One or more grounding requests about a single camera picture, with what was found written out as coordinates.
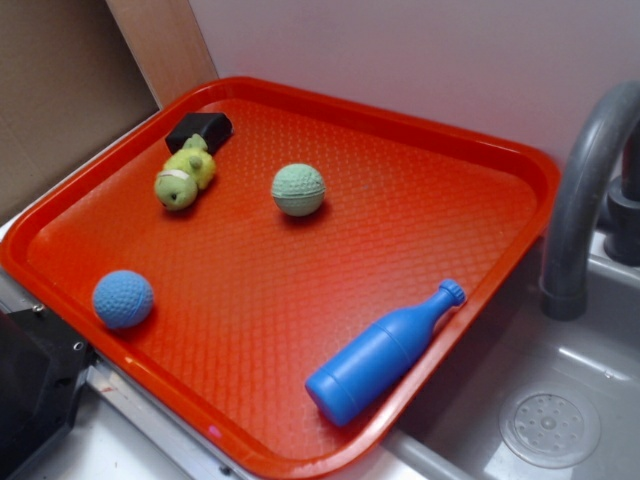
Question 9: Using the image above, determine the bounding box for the grey toy faucet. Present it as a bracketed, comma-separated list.
[540, 80, 639, 320]

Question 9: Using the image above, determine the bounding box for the blue dimpled ball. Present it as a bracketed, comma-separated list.
[92, 270, 154, 329]

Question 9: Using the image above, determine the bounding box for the grey toy sink basin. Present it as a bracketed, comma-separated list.
[385, 247, 639, 479]

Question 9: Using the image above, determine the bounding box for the green dimpled ball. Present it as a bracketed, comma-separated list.
[271, 163, 326, 217]

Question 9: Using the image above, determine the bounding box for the dark faucet handle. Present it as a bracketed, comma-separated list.
[604, 126, 639, 267]

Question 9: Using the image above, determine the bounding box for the black rectangular block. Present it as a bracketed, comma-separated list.
[165, 113, 234, 154]

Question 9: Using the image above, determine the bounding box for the brown cardboard panel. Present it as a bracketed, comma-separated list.
[1, 1, 217, 222]

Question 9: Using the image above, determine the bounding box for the green plush turtle toy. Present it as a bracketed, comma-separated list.
[154, 134, 217, 211]

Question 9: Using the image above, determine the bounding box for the red plastic tray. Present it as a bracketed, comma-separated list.
[1, 78, 560, 479]

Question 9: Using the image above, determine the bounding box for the black robot base box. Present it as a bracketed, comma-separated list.
[1, 304, 94, 479]

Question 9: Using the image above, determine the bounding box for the blue plastic toy bottle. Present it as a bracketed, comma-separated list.
[305, 279, 466, 427]

